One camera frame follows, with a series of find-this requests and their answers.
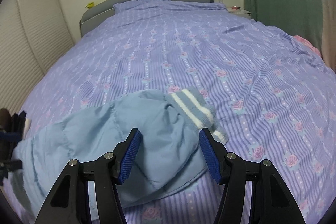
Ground beige curtain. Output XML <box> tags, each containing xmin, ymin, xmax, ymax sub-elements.
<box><xmin>321</xmin><ymin>0</ymin><xmax>336</xmax><ymax>71</ymax></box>

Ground purple floral striped duvet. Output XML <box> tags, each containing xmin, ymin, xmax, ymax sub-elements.
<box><xmin>23</xmin><ymin>1</ymin><xmax>335</xmax><ymax>223</ymax></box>

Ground pink blanket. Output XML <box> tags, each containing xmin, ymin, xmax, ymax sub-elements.
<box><xmin>294</xmin><ymin>35</ymin><xmax>322</xmax><ymax>57</ymax></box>

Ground white bedside table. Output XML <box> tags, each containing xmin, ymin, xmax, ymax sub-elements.
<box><xmin>227</xmin><ymin>7</ymin><xmax>252</xmax><ymax>19</ymax></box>

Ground brown folded garment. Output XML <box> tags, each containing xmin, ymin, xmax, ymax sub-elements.
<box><xmin>0</xmin><ymin>108</ymin><xmax>11</xmax><ymax>130</ymax></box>

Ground white louvered wardrobe doors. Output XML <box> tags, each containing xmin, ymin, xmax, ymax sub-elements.
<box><xmin>1</xmin><ymin>0</ymin><xmax>75</xmax><ymax>113</ymax></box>

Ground black folded garment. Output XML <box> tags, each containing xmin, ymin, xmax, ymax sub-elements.
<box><xmin>9</xmin><ymin>111</ymin><xmax>27</xmax><ymax>140</ymax></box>

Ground purple striped pillow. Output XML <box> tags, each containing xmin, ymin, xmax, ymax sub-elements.
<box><xmin>112</xmin><ymin>0</ymin><xmax>172</xmax><ymax>14</ymax></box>

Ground light blue padded pants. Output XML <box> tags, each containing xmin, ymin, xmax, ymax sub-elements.
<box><xmin>10</xmin><ymin>88</ymin><xmax>228</xmax><ymax>213</ymax></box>

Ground yellow toy on headboard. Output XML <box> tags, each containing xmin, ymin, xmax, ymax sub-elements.
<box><xmin>85</xmin><ymin>2</ymin><xmax>95</xmax><ymax>9</ymax></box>

